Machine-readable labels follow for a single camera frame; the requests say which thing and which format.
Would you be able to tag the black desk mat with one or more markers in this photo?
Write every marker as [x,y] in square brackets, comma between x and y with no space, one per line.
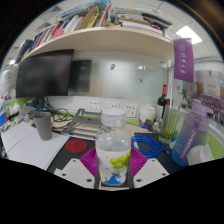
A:
[63,160]

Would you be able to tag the white sheet with handwriting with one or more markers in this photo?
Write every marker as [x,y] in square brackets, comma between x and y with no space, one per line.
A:
[16,135]

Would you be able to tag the dark wine bottle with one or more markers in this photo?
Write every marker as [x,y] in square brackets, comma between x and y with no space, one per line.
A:
[162,103]

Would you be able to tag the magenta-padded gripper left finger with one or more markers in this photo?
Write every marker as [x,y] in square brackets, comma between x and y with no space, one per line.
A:
[75,171]

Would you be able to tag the clear plastic drink bottle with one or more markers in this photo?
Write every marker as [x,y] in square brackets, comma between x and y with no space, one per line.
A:
[113,146]

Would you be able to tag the crumpled white tissue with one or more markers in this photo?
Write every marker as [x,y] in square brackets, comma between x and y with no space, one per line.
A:
[201,155]

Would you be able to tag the white tissue pack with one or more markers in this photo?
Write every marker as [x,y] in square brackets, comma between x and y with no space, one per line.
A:
[14,109]

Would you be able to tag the green tinted glass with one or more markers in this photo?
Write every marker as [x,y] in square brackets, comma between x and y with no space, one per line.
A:
[168,128]

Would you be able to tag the white ceramic jar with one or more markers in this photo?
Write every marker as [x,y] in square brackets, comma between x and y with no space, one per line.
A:
[147,115]

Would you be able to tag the black computer monitor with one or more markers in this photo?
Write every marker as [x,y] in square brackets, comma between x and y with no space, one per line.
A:
[45,73]

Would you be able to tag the white wall power outlet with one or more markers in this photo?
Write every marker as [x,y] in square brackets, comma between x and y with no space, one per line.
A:
[131,110]
[111,104]
[94,106]

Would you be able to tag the flat round red coaster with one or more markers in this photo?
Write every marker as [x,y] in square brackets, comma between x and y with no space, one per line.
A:
[76,146]

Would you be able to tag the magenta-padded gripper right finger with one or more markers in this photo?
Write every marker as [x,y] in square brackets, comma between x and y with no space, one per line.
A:
[150,171]

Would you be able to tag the group photo poster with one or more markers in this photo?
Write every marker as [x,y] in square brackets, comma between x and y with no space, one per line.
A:
[208,96]

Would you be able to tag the purple hanging pennant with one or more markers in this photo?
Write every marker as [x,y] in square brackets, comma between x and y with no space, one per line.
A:
[184,61]

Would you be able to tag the grey ribbed cup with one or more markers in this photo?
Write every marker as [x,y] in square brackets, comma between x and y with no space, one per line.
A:
[43,126]

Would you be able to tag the large blank white sheet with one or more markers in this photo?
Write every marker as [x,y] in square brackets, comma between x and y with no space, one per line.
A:
[36,150]

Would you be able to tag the purple translucent water jug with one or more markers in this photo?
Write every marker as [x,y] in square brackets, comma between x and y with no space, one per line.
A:
[191,133]

